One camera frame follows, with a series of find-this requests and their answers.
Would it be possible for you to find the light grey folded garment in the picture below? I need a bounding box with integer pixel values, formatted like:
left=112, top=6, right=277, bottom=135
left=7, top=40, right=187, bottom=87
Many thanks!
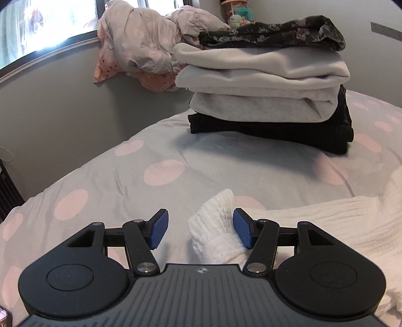
left=174, top=44, right=350, bottom=90

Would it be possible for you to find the crumpled pink grey duvet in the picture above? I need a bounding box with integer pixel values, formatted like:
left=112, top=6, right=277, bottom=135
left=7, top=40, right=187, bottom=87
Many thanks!
left=93, top=1, right=228, bottom=93

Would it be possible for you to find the plush toy column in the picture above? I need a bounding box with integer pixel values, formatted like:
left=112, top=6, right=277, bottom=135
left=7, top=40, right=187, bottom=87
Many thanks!
left=220, top=0, right=254, bottom=27

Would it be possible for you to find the grey folded sweater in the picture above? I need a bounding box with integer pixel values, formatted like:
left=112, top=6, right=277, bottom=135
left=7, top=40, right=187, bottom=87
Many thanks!
left=190, top=86, right=340, bottom=122

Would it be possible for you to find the white textured garment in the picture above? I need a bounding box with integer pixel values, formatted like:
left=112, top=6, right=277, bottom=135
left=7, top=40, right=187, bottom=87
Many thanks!
left=187, top=166, right=402, bottom=318

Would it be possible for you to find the black floral folded garment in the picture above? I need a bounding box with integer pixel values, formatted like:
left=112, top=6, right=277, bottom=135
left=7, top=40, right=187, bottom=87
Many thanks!
left=198, top=16, right=345, bottom=52

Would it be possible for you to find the grey wall plate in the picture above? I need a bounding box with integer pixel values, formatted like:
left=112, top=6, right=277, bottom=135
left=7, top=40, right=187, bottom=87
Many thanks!
left=371, top=22, right=402, bottom=42

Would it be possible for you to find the window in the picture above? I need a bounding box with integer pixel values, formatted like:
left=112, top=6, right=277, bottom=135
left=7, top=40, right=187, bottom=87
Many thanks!
left=0, top=0, right=189, bottom=78

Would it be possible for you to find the grey pink-dotted bedsheet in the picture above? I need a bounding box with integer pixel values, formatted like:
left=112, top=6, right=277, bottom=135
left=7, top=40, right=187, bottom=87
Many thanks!
left=1, top=91, right=401, bottom=326

